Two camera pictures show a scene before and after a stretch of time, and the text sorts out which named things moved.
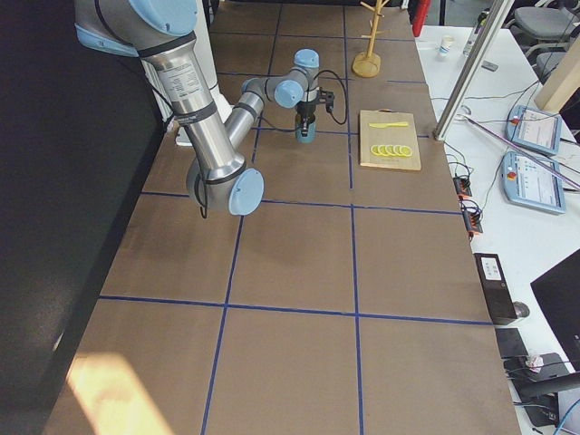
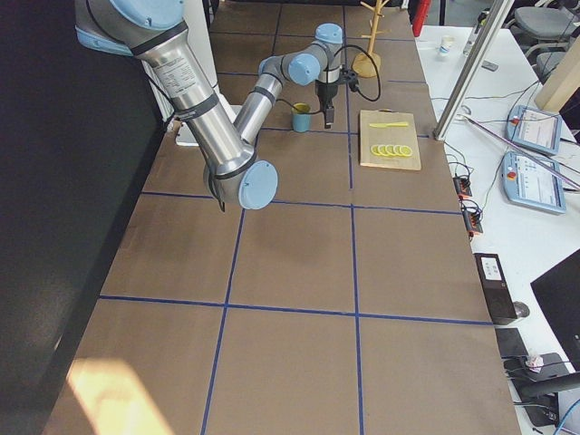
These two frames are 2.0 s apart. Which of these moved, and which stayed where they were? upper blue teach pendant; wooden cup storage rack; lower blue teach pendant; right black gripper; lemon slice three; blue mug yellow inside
Moved: right black gripper; blue mug yellow inside
Stayed: wooden cup storage rack; lemon slice three; lower blue teach pendant; upper blue teach pendant
